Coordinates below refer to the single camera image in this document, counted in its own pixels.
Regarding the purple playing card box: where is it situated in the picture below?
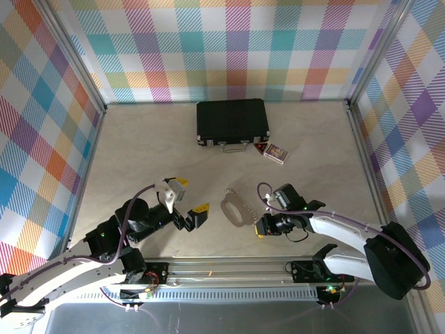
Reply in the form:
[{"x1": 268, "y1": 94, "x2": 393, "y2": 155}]
[{"x1": 263, "y1": 143, "x2": 291, "y2": 165}]

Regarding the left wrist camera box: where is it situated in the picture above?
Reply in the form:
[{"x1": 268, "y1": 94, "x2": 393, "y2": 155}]
[{"x1": 154, "y1": 179, "x2": 187, "y2": 214}]

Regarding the aluminium frame post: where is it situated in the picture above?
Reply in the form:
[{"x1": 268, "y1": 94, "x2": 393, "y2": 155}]
[
  {"x1": 36, "y1": 0, "x2": 108, "y2": 114},
  {"x1": 346, "y1": 0, "x2": 416, "y2": 109}
]

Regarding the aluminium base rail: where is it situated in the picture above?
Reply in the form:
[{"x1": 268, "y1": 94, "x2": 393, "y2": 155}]
[{"x1": 145, "y1": 257, "x2": 296, "y2": 289}]

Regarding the aluminium frame floor rail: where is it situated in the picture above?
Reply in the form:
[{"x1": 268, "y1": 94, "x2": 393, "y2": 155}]
[{"x1": 343, "y1": 100, "x2": 396, "y2": 230}]

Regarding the black carrying case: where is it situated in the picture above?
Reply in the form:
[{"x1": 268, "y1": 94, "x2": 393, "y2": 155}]
[{"x1": 195, "y1": 99, "x2": 273, "y2": 154}]

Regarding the perforated metal cable tray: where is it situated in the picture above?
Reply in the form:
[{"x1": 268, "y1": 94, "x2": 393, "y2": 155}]
[{"x1": 55, "y1": 287, "x2": 323, "y2": 305}]

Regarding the small circuit board with wires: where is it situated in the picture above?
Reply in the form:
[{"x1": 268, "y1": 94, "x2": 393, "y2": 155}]
[
  {"x1": 319, "y1": 283, "x2": 348, "y2": 296},
  {"x1": 120, "y1": 269, "x2": 163, "y2": 303}
]

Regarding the silver keyring with link chain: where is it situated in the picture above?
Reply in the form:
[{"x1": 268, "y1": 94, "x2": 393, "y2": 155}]
[{"x1": 223, "y1": 186, "x2": 261, "y2": 229}]

